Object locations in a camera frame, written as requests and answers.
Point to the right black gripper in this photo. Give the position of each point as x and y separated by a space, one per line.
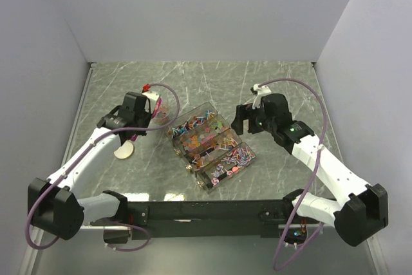
245 112

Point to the clear compartment candy box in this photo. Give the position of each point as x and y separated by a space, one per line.
213 153

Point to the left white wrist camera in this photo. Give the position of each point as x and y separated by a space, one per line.
153 96

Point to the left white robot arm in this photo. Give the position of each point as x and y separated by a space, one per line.
55 204

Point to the white gold jar lid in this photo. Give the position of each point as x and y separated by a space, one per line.
124 151

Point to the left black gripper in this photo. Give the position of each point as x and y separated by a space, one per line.
148 115

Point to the black base beam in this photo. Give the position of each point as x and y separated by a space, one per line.
169 219

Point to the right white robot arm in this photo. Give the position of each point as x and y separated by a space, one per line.
358 209

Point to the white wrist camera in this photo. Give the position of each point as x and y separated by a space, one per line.
259 92
153 96

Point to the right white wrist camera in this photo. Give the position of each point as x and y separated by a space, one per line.
259 92

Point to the magenta plastic scoop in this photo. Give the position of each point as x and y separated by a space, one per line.
155 112

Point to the clear plastic jar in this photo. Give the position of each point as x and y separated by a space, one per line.
162 115

